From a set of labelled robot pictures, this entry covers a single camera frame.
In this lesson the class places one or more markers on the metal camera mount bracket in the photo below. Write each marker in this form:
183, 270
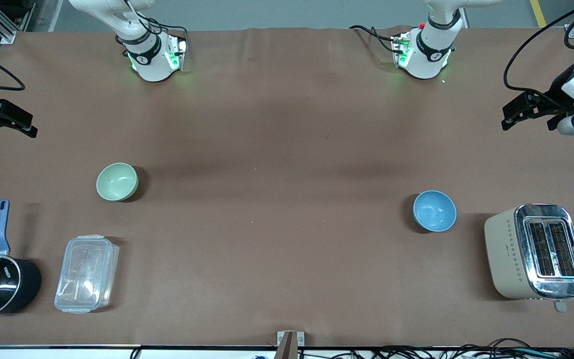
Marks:
290, 344

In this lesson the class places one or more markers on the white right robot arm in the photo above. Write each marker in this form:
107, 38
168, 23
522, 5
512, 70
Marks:
152, 65

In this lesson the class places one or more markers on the beige chrome toaster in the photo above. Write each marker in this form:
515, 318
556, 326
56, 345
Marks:
511, 254

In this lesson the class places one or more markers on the brown table cover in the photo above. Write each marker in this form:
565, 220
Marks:
267, 124

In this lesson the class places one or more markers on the green bowl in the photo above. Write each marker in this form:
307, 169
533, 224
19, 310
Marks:
116, 181

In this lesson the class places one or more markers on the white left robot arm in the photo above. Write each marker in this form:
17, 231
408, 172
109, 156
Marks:
426, 60

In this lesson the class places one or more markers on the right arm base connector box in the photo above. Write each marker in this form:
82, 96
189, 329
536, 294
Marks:
176, 52

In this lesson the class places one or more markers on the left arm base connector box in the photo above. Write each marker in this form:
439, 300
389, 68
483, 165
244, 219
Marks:
401, 50

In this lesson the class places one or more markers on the clear plastic food container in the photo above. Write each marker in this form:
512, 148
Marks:
86, 273

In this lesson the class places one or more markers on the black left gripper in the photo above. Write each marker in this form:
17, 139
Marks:
554, 94

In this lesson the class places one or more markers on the blue bowl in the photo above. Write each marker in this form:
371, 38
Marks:
434, 211

